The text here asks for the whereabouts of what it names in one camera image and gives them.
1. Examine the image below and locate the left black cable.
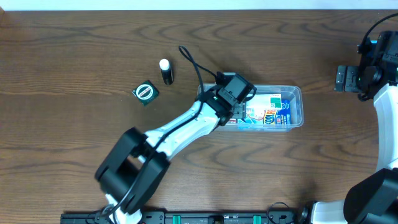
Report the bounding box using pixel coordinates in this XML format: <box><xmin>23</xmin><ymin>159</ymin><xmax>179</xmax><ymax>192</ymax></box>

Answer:
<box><xmin>102</xmin><ymin>45</ymin><xmax>218</xmax><ymax>218</ymax></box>

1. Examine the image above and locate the red medicine packet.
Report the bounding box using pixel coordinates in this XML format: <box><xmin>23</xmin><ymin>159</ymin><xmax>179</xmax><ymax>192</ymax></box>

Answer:
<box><xmin>226</xmin><ymin>118</ymin><xmax>238</xmax><ymax>125</ymax></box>

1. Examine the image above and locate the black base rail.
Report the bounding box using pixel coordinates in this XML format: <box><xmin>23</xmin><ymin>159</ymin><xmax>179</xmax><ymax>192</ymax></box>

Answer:
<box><xmin>60</xmin><ymin>210</ymin><xmax>309</xmax><ymax>224</ymax></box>

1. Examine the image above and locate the blue fever patch box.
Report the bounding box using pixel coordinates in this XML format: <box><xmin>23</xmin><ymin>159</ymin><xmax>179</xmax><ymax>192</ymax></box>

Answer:
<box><xmin>236</xmin><ymin>98</ymin><xmax>292</xmax><ymax>130</ymax></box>

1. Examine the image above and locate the dark bottle white cap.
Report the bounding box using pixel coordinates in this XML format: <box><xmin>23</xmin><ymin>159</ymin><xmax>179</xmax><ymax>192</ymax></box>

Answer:
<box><xmin>159</xmin><ymin>58</ymin><xmax>174</xmax><ymax>85</ymax></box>

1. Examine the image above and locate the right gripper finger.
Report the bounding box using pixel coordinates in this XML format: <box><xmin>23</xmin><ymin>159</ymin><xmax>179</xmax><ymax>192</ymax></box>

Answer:
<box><xmin>345</xmin><ymin>66</ymin><xmax>360</xmax><ymax>93</ymax></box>
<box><xmin>334</xmin><ymin>65</ymin><xmax>348</xmax><ymax>92</ymax></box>

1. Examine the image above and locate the right black cable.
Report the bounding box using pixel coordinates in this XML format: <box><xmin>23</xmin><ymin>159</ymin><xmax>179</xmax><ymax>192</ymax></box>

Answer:
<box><xmin>359</xmin><ymin>12</ymin><xmax>398</xmax><ymax>54</ymax></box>

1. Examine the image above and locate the green Zam-Buk box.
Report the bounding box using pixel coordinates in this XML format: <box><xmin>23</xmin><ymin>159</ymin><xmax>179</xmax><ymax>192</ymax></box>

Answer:
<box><xmin>132</xmin><ymin>80</ymin><xmax>159</xmax><ymax>106</ymax></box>

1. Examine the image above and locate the black cable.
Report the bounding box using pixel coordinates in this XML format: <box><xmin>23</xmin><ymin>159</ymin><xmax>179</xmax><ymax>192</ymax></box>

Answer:
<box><xmin>102</xmin><ymin>45</ymin><xmax>218</xmax><ymax>218</ymax></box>
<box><xmin>359</xmin><ymin>12</ymin><xmax>398</xmax><ymax>54</ymax></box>

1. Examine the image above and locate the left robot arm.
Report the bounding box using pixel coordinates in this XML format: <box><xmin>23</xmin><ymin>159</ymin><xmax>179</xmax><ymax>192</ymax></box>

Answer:
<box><xmin>95</xmin><ymin>73</ymin><xmax>257</xmax><ymax>223</ymax></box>

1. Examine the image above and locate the clear plastic container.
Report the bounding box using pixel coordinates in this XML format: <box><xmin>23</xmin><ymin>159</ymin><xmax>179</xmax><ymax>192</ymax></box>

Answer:
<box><xmin>218</xmin><ymin>85</ymin><xmax>304</xmax><ymax>132</ymax></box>

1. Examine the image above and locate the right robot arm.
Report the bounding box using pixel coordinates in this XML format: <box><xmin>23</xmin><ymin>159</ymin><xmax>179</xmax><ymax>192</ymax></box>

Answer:
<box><xmin>300</xmin><ymin>31</ymin><xmax>397</xmax><ymax>224</ymax></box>

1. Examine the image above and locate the white green medicine box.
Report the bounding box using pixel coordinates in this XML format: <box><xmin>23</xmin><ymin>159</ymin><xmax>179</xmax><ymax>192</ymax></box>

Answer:
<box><xmin>246</xmin><ymin>93</ymin><xmax>282</xmax><ymax>110</ymax></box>

